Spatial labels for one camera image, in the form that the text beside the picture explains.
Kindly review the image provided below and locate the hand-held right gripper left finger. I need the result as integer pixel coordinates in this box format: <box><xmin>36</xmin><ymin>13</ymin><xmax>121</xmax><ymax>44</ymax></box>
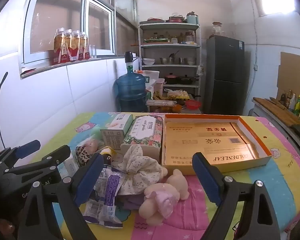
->
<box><xmin>17</xmin><ymin>152</ymin><xmax>105</xmax><ymax>240</ymax></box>

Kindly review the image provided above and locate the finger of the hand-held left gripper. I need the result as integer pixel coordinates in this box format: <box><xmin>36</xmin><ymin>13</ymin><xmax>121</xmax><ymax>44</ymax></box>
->
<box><xmin>0</xmin><ymin>140</ymin><xmax>42</xmax><ymax>167</ymax></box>
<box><xmin>4</xmin><ymin>145</ymin><xmax>72</xmax><ymax>180</ymax></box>

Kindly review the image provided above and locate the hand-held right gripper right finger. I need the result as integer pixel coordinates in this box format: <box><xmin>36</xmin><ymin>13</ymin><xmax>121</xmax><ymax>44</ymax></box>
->
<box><xmin>192</xmin><ymin>152</ymin><xmax>282</xmax><ymax>240</ymax></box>

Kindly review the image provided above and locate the purple white wipes packet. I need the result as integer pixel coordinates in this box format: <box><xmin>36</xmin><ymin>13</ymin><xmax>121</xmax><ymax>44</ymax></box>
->
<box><xmin>84</xmin><ymin>166</ymin><xmax>130</xmax><ymax>229</ymax></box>

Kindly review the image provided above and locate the leopard print scrunchie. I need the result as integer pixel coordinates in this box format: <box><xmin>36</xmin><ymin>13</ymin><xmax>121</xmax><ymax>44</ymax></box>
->
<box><xmin>75</xmin><ymin>145</ymin><xmax>95</xmax><ymax>168</ymax></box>

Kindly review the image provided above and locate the orange gold cardboard box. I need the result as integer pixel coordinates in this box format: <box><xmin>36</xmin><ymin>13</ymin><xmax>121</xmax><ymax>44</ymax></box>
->
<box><xmin>161</xmin><ymin>114</ymin><xmax>273</xmax><ymax>176</ymax></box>

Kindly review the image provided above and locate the cream floral scrunchie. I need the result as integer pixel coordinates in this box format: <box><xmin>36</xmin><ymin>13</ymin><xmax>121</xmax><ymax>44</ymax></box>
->
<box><xmin>115</xmin><ymin>144</ymin><xmax>168</xmax><ymax>196</ymax></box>

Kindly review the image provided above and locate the cream plush toy pink bow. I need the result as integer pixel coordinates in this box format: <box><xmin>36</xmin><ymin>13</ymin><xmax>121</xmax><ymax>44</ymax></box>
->
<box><xmin>139</xmin><ymin>182</ymin><xmax>175</xmax><ymax>227</ymax></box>

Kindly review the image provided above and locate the pale pink soft toy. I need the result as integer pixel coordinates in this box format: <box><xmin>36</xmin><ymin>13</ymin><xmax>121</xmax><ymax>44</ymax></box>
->
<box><xmin>86</xmin><ymin>140</ymin><xmax>102</xmax><ymax>150</ymax></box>

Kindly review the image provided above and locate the colourful printed blanket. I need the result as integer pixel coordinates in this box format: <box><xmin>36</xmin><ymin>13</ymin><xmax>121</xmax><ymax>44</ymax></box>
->
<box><xmin>31</xmin><ymin>111</ymin><xmax>300</xmax><ymax>240</ymax></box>

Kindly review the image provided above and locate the purple cloth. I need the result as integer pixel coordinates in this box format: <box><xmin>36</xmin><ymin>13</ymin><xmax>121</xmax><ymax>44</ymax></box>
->
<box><xmin>117</xmin><ymin>194</ymin><xmax>145</xmax><ymax>212</ymax></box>

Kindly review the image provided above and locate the green white mask box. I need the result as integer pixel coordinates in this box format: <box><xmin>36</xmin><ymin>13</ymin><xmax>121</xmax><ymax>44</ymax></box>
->
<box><xmin>100</xmin><ymin>114</ymin><xmax>134</xmax><ymax>150</ymax></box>

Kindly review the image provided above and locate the floral tissue box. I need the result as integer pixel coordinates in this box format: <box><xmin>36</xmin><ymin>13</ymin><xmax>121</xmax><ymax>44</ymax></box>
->
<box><xmin>120</xmin><ymin>115</ymin><xmax>165</xmax><ymax>165</ymax></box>

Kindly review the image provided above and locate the red colander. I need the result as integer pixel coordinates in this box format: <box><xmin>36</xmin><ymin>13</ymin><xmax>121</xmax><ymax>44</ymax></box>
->
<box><xmin>185</xmin><ymin>100</ymin><xmax>202</xmax><ymax>110</ymax></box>

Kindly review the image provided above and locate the grey kitchen counter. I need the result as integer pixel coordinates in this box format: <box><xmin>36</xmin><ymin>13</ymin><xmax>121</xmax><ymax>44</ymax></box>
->
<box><xmin>251</xmin><ymin>97</ymin><xmax>300</xmax><ymax>155</ymax></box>

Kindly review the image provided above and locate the dried noodle packet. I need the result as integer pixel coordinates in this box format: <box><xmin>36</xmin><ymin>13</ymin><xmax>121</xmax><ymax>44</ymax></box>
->
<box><xmin>146</xmin><ymin>99</ymin><xmax>177</xmax><ymax>107</ymax></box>

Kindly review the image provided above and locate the egg tray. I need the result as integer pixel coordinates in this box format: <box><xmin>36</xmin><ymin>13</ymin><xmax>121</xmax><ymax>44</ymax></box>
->
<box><xmin>167</xmin><ymin>89</ymin><xmax>190</xmax><ymax>99</ymax></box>

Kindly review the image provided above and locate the blue water jug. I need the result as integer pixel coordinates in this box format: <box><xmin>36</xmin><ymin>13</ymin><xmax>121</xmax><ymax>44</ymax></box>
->
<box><xmin>114</xmin><ymin>65</ymin><xmax>147</xmax><ymax>113</ymax></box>

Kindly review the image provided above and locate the wooden cutting board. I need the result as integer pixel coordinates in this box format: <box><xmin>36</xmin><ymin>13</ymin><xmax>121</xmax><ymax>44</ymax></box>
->
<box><xmin>254</xmin><ymin>97</ymin><xmax>300</xmax><ymax>128</ymax></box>

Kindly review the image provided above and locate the black wok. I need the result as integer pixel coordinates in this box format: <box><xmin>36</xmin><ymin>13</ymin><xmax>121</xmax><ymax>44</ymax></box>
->
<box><xmin>179</xmin><ymin>74</ymin><xmax>200</xmax><ymax>85</ymax></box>

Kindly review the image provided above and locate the pale pink plastic container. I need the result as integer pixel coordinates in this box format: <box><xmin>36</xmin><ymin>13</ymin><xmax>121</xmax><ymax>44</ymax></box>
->
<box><xmin>154</xmin><ymin>78</ymin><xmax>165</xmax><ymax>94</ymax></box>

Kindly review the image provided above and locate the dark grey refrigerator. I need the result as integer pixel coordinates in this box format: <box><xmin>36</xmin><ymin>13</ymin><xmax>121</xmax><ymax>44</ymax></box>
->
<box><xmin>205</xmin><ymin>35</ymin><xmax>245</xmax><ymax>115</ymax></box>

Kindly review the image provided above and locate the black pot red lid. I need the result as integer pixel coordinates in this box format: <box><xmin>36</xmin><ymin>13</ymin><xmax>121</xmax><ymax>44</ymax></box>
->
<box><xmin>164</xmin><ymin>73</ymin><xmax>180</xmax><ymax>85</ymax></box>

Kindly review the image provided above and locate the white flour bag green label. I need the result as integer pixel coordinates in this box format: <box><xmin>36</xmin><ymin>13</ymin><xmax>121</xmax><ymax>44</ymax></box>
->
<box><xmin>140</xmin><ymin>70</ymin><xmax>160</xmax><ymax>90</ymax></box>

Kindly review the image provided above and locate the row of sauce bottles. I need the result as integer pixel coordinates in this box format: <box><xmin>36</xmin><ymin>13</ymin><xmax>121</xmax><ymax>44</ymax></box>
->
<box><xmin>280</xmin><ymin>89</ymin><xmax>300</xmax><ymax>120</ymax></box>

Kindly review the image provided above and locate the black water pump dispenser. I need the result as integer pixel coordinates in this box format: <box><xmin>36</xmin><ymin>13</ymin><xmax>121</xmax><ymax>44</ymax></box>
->
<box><xmin>124</xmin><ymin>51</ymin><xmax>142</xmax><ymax>67</ymax></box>

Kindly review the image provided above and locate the steel pot with ladle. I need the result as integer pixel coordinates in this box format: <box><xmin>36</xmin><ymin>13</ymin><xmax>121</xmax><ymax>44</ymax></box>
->
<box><xmin>160</xmin><ymin>50</ymin><xmax>179</xmax><ymax>65</ymax></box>

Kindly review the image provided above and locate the white sliding window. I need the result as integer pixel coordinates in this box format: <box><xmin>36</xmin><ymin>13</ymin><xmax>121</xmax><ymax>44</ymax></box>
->
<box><xmin>21</xmin><ymin>0</ymin><xmax>117</xmax><ymax>65</ymax></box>

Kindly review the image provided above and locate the cardboard sheet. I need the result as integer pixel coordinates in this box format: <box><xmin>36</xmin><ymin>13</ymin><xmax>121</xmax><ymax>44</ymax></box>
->
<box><xmin>276</xmin><ymin>52</ymin><xmax>300</xmax><ymax>98</ymax></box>

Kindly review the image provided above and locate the white metal shelf rack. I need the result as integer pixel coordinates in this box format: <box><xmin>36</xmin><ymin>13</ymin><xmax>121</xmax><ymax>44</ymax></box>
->
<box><xmin>138</xmin><ymin>21</ymin><xmax>202</xmax><ymax>110</ymax></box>

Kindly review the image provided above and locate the green tray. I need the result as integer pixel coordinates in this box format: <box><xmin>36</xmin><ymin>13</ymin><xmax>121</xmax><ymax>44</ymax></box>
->
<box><xmin>144</xmin><ymin>37</ymin><xmax>170</xmax><ymax>43</ymax></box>

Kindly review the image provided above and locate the large glass jar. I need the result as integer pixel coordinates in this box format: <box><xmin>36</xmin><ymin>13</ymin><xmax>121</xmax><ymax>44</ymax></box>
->
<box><xmin>212</xmin><ymin>22</ymin><xmax>225</xmax><ymax>37</ymax></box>

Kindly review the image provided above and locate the teal storage jar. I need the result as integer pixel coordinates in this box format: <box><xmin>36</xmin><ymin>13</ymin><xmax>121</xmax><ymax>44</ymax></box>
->
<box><xmin>186</xmin><ymin>12</ymin><xmax>199</xmax><ymax>24</ymax></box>

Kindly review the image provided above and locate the red cooking pot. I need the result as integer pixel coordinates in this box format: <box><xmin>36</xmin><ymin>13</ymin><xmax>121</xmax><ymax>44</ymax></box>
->
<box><xmin>166</xmin><ymin>15</ymin><xmax>185</xmax><ymax>23</ymax></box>

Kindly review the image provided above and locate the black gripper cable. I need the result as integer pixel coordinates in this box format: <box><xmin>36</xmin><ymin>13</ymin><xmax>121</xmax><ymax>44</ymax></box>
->
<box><xmin>0</xmin><ymin>71</ymin><xmax>8</xmax><ymax>110</ymax></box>

